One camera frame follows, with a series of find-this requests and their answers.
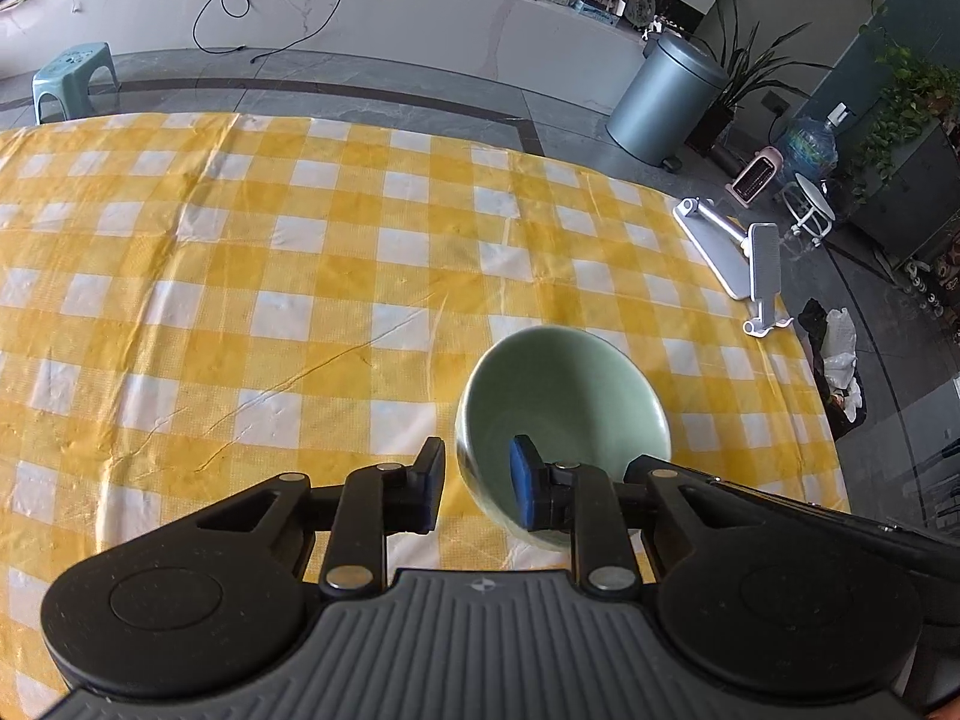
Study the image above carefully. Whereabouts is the white plastic bag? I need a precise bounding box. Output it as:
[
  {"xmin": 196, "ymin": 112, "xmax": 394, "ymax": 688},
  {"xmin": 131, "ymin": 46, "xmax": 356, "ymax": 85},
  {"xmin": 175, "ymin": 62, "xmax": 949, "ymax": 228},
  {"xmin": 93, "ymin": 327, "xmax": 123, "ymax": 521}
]
[{"xmin": 821, "ymin": 307, "xmax": 860, "ymax": 410}]

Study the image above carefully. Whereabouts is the green pothos plant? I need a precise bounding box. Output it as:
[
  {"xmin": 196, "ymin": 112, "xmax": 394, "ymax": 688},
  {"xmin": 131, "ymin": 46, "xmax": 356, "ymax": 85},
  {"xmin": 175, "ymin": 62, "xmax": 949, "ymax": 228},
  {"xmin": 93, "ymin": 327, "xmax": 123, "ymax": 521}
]
[{"xmin": 851, "ymin": 45, "xmax": 960, "ymax": 203}]

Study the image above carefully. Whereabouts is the large water bottle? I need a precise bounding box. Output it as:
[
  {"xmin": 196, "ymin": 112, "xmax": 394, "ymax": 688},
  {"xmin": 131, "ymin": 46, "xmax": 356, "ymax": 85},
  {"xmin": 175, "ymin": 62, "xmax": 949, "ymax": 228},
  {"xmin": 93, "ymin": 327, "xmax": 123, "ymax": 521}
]
[{"xmin": 780, "ymin": 103, "xmax": 853, "ymax": 185}]

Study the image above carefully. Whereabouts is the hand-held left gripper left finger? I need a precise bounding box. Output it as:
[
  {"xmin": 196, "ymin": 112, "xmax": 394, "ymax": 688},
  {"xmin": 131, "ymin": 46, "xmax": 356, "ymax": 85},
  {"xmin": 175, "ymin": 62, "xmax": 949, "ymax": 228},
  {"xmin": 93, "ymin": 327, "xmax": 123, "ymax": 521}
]
[{"xmin": 193, "ymin": 435, "xmax": 448, "ymax": 593}]

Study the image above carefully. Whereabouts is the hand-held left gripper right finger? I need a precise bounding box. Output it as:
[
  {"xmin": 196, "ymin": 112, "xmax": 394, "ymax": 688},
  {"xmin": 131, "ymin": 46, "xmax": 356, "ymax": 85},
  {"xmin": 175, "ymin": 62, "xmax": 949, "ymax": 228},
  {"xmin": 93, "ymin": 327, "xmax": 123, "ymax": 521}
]
[{"xmin": 508, "ymin": 435, "xmax": 752, "ymax": 592}]

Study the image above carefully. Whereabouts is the grey-blue pedal trash can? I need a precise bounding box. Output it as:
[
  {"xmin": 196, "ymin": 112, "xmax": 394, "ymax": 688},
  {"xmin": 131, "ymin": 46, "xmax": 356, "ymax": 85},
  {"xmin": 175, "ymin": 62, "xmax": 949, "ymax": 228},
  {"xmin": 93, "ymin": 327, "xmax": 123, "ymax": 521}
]
[{"xmin": 606, "ymin": 31, "xmax": 730, "ymax": 166}]

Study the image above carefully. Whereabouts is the black cable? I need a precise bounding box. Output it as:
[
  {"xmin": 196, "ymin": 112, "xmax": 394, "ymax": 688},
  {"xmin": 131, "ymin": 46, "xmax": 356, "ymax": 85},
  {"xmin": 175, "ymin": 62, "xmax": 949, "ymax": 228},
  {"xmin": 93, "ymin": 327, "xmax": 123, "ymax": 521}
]
[{"xmin": 193, "ymin": 0, "xmax": 353, "ymax": 65}]

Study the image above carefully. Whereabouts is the teal plastic stool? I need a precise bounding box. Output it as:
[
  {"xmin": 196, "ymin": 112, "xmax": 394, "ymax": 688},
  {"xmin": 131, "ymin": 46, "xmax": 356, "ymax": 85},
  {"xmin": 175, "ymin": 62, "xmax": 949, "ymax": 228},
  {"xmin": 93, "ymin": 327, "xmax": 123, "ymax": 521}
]
[{"xmin": 31, "ymin": 43, "xmax": 121, "ymax": 125}]

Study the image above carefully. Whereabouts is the white folding phone stand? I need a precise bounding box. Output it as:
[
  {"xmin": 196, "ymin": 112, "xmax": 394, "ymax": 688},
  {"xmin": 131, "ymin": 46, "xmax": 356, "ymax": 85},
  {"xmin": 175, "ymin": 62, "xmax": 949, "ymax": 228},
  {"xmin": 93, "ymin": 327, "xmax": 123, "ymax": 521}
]
[{"xmin": 673, "ymin": 196, "xmax": 792, "ymax": 335}]

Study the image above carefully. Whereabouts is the pale green ceramic bowl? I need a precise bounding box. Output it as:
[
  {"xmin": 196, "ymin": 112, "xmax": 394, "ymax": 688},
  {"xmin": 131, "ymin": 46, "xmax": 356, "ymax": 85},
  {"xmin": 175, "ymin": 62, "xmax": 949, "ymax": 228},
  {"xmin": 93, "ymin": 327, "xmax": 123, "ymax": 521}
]
[{"xmin": 454, "ymin": 326, "xmax": 672, "ymax": 552}]

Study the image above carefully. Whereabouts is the blue-grey cabinet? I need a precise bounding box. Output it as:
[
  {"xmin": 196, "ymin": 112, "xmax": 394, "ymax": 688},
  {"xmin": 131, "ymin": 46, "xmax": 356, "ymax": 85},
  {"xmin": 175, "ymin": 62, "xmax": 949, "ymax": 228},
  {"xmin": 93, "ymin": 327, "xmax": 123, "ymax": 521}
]
[{"xmin": 851, "ymin": 120, "xmax": 960, "ymax": 256}]

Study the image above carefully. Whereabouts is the pink space heater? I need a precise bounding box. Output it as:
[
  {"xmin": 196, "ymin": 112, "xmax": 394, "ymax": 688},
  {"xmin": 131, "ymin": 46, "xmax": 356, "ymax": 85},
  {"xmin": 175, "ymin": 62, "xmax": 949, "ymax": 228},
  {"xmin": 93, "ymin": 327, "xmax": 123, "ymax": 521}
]
[{"xmin": 726, "ymin": 146, "xmax": 785, "ymax": 208}]

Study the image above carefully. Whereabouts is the long-leaf potted plant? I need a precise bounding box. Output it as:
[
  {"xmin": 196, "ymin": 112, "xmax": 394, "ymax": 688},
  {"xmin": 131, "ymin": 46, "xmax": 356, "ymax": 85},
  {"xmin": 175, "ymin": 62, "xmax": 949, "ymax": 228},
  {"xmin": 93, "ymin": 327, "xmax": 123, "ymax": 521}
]
[{"xmin": 686, "ymin": 0, "xmax": 833, "ymax": 158}]

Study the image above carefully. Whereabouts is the white round stool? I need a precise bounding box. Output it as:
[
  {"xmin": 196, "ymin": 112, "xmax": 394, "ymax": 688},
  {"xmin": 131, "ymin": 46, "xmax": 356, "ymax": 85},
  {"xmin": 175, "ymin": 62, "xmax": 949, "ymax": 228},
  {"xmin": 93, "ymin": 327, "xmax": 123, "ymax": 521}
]
[{"xmin": 782, "ymin": 172, "xmax": 835, "ymax": 245}]

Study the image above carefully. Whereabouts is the yellow checked tablecloth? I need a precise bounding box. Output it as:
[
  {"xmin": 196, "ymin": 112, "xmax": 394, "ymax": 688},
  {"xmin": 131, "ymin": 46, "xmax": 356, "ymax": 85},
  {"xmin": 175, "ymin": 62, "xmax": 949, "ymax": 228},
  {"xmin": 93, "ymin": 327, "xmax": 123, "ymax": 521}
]
[{"xmin": 0, "ymin": 111, "xmax": 852, "ymax": 720}]

